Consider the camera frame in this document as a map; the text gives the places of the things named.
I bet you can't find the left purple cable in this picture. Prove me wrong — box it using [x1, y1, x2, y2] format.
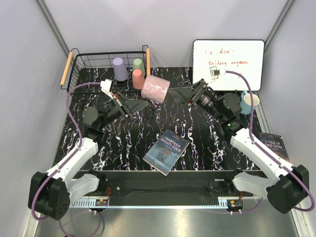
[31, 82, 104, 235]

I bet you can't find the pink plastic cup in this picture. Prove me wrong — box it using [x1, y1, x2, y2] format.
[132, 69, 145, 90]

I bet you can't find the black wire dish rack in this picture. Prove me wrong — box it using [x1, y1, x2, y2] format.
[60, 45, 149, 92]

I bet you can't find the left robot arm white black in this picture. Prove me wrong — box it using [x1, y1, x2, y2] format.
[28, 79, 149, 221]

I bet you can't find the pink ceramic mug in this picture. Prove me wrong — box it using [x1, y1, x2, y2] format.
[141, 76, 170, 104]

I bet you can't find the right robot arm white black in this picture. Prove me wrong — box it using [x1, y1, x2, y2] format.
[168, 79, 316, 214]

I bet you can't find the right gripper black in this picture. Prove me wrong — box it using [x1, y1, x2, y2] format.
[167, 79, 224, 121]

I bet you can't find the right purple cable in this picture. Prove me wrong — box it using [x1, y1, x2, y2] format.
[224, 71, 312, 215]

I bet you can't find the purple plastic cup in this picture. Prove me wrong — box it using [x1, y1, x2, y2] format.
[113, 57, 128, 81]

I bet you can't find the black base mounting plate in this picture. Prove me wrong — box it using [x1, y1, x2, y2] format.
[89, 170, 240, 197]

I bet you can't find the Nineteen Eighty-Four book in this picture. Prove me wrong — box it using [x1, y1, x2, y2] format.
[143, 129, 189, 176]

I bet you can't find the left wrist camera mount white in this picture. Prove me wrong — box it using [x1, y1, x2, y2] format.
[100, 79, 115, 99]

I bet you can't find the black marble pattern mat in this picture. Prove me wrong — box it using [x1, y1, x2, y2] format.
[53, 67, 259, 171]

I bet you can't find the green plastic cup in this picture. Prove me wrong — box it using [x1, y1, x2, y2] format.
[133, 58, 145, 75]

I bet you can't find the Tale of Two Cities book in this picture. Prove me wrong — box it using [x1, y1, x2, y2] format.
[259, 132, 290, 161]

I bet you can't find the purple cable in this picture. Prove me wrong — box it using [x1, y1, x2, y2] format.
[31, 82, 104, 235]
[224, 71, 312, 215]

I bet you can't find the light blue mug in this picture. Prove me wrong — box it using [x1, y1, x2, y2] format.
[240, 91, 260, 115]

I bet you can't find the white whiteboard black frame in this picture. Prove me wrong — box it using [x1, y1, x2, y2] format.
[192, 39, 265, 91]

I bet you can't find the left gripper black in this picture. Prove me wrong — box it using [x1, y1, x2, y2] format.
[99, 92, 149, 129]

